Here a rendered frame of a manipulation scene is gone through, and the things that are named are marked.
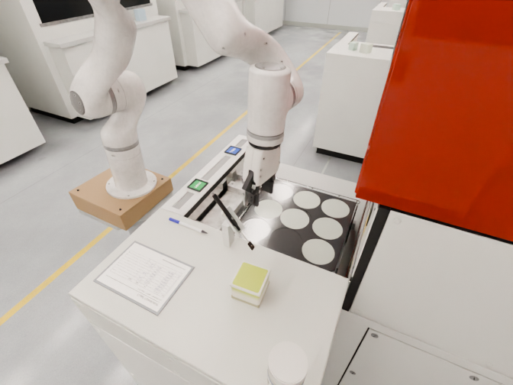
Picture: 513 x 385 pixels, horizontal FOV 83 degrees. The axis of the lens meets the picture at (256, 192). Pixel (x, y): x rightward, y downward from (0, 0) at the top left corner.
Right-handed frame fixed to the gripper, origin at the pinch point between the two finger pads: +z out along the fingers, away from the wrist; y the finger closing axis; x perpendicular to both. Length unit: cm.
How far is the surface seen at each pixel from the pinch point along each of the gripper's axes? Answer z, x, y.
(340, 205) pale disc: 20.6, 13.2, -34.3
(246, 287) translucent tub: 10.1, 10.0, 19.5
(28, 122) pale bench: 84, -295, -41
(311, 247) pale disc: 21.8, 13.6, -10.8
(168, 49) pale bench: 56, -330, -253
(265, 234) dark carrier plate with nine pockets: 22.4, -1.3, -6.7
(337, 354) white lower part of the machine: 58, 33, -4
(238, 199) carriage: 24.2, -20.4, -17.2
